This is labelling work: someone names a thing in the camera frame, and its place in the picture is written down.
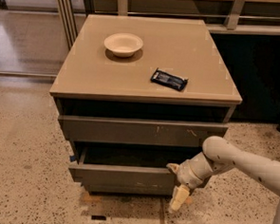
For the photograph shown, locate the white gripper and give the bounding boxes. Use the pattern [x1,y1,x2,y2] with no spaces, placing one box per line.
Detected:
[166,153,213,213]

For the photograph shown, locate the grey drawer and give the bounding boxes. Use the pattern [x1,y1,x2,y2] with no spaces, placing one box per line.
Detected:
[58,115,228,147]
[69,142,200,196]

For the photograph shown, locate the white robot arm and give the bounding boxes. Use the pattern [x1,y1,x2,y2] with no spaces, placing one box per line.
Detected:
[166,136,280,224]

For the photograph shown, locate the grey three-drawer cabinet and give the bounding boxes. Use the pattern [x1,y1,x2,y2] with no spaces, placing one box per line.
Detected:
[43,10,248,203]

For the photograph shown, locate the grey top drawer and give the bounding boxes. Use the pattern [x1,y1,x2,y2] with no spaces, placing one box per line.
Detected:
[58,115,228,147]

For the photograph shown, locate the black snack bar packet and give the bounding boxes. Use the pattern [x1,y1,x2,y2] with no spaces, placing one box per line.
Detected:
[151,68,189,92]

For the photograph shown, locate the white ceramic bowl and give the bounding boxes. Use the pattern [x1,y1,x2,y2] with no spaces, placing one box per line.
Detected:
[104,33,143,58]

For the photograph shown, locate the metal railing frame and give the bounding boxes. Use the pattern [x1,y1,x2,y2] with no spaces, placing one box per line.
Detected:
[57,0,280,45]

